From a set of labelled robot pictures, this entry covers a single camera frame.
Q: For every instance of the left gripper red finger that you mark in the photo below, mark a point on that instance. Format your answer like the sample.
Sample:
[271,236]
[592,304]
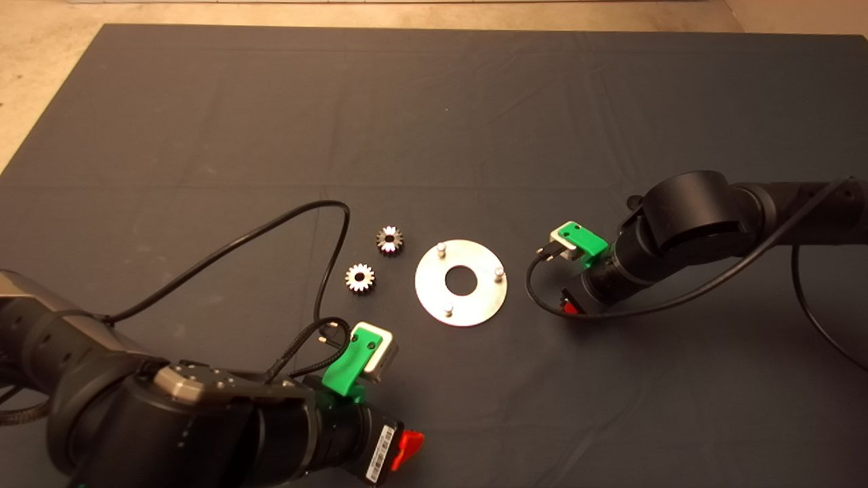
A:
[409,444]

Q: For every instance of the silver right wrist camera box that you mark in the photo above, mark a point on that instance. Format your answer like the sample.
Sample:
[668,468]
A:
[561,238]

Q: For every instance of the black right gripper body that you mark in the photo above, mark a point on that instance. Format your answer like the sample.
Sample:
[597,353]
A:
[597,288]

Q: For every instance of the round steel carrier plate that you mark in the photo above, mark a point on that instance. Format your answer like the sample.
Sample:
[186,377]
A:
[475,305]

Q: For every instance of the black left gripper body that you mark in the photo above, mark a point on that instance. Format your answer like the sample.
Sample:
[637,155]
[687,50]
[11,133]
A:
[352,440]

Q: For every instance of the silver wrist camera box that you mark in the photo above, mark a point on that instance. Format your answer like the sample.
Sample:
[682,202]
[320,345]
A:
[561,238]
[383,352]

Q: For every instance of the green left camera mount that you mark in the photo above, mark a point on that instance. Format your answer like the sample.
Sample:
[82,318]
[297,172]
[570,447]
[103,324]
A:
[349,362]

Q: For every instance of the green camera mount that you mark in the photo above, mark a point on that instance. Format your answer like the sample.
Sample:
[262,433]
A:
[586,238]
[349,362]

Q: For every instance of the green right camera mount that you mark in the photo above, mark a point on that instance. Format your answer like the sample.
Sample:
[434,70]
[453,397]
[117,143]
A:
[586,238]

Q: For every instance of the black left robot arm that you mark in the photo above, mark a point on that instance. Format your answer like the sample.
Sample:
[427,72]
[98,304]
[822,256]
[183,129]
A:
[135,427]

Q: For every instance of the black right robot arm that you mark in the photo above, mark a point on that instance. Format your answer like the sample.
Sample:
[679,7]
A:
[692,217]

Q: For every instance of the dark grey table cloth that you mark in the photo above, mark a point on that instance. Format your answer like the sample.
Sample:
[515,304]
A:
[475,135]

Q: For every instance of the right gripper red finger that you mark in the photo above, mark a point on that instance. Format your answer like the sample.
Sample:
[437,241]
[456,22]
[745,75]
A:
[571,307]

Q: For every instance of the small steel planetary gear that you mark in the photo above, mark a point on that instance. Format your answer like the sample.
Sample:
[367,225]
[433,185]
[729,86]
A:
[359,270]
[390,234]

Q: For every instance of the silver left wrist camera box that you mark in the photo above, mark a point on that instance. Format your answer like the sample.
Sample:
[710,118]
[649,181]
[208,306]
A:
[383,352]

